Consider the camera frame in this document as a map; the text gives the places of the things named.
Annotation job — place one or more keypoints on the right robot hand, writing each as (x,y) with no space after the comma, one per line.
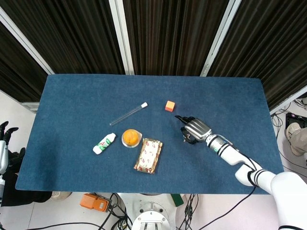
(197,128)

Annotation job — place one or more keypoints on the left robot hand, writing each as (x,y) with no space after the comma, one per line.
(3,155)

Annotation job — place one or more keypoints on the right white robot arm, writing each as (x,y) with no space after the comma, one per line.
(230,153)

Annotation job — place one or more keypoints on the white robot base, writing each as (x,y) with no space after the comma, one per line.
(153,213)

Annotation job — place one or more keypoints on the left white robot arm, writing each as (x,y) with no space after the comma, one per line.
(1,184)

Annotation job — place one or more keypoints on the orange yellow foam cube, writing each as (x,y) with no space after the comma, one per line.
(169,106)

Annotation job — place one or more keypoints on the black trouser leg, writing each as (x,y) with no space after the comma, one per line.
(24,191)

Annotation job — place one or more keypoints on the gold red snack package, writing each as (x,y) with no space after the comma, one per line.
(148,155)

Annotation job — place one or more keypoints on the orange fruit jelly cup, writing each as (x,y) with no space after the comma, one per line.
(130,138)

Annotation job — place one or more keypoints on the grey worn shoe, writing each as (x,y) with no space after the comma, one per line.
(61,196)

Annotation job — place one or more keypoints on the glass test tube white cap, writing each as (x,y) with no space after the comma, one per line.
(127,115)

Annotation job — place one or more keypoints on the green block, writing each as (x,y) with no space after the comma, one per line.
(177,200)

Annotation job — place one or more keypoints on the blue table cloth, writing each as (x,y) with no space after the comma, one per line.
(72,107)

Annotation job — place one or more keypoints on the dark pleated curtain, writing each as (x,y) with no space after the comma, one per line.
(72,36)
(172,36)
(16,69)
(268,48)

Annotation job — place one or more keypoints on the white green drink bottle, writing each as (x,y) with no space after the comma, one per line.
(103,144)

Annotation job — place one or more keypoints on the beige sneaker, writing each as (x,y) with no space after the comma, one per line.
(293,136)

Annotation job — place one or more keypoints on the black electronic box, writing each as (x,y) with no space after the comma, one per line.
(296,118)

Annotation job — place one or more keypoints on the orange foot pedal box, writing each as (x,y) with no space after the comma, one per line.
(94,202)

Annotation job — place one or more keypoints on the khaki trouser leg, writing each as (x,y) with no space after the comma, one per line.
(301,141)

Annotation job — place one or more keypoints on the white frame post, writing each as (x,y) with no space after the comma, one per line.
(221,36)
(121,36)
(26,43)

